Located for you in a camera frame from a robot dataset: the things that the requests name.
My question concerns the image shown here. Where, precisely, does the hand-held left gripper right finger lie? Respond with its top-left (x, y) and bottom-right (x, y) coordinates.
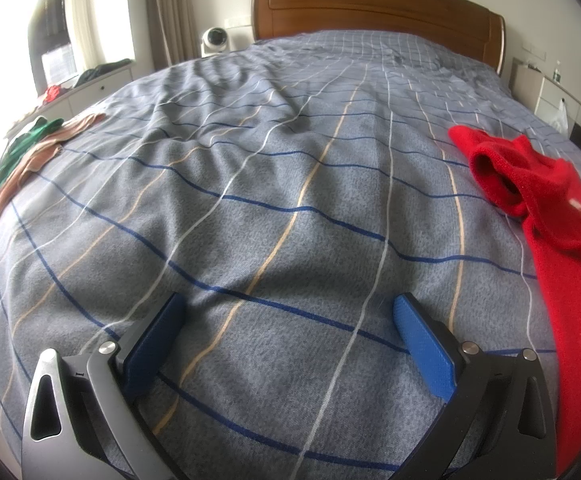
top-left (393, 294), bottom-right (558, 480)

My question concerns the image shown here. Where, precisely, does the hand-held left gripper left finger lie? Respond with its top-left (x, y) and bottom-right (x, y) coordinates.
top-left (22, 292), bottom-right (186, 480)

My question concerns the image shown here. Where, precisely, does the red knit sweater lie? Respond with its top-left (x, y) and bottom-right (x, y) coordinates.
top-left (449, 125), bottom-right (581, 478)

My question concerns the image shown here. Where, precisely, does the grey checked bed blanket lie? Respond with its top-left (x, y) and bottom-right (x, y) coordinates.
top-left (0, 30), bottom-right (581, 480)

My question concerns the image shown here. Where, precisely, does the tan garment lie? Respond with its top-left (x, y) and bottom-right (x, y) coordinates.
top-left (0, 112), bottom-right (106, 281)

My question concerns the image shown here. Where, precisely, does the green garment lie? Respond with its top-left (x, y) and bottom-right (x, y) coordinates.
top-left (0, 117), bottom-right (65, 221)

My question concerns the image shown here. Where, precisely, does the white drawer cabinet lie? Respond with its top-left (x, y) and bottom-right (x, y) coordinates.
top-left (0, 59), bottom-right (136, 137)

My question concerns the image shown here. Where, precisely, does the white plastic bag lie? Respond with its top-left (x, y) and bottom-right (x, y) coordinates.
top-left (549, 97), bottom-right (569, 135)

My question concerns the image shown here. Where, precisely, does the dark green cloth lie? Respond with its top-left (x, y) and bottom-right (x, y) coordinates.
top-left (73, 58), bottom-right (132, 87)

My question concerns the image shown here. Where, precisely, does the white bedside desk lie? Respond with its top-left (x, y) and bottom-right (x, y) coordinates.
top-left (513, 58), bottom-right (581, 133)

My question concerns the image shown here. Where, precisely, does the beige curtain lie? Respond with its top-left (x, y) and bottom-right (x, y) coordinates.
top-left (145, 0), bottom-right (201, 70)

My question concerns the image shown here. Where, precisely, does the window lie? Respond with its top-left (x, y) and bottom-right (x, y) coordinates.
top-left (0, 0), bottom-right (84, 111)

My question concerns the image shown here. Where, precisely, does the wooden headboard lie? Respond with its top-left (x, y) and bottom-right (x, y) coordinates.
top-left (251, 0), bottom-right (507, 77)

